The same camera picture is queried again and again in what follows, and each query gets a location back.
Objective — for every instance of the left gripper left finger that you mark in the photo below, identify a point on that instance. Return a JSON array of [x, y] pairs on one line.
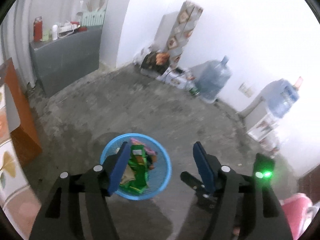
[[76, 206]]

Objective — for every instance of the large blue water jug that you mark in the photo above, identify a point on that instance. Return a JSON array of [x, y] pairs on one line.
[[211, 77]]

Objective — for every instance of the red thermos bottle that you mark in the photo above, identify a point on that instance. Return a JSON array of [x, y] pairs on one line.
[[37, 29]]

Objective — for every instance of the green snack wrapper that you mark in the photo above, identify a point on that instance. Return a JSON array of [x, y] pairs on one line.
[[136, 175]]

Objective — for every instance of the pink plastic stool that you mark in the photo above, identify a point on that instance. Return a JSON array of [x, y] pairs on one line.
[[296, 209]]

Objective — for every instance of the dark printed box on floor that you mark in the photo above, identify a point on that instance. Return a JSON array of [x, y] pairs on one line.
[[157, 62]]

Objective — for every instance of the grey metal cabinet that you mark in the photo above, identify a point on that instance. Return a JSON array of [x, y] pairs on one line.
[[59, 63]]

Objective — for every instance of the floral patterned tablecloth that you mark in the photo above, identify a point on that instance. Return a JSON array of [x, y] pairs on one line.
[[20, 145]]

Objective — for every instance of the blue plastic trash basket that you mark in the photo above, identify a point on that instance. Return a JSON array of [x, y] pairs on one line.
[[159, 177]]

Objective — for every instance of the water jug on dispenser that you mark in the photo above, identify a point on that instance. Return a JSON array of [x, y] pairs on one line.
[[280, 96]]

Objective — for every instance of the white cardboard box on floor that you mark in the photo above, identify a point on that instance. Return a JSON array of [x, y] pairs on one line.
[[179, 78]]

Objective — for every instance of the mint green utensil holder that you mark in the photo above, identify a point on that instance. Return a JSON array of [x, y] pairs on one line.
[[93, 18]]

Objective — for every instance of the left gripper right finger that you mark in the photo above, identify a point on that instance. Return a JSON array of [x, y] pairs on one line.
[[246, 203]]

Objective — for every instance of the white water dispenser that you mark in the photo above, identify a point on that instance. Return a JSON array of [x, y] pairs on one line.
[[263, 116]]

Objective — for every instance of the patterned rolled mat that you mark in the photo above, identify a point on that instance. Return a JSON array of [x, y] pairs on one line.
[[182, 30]]

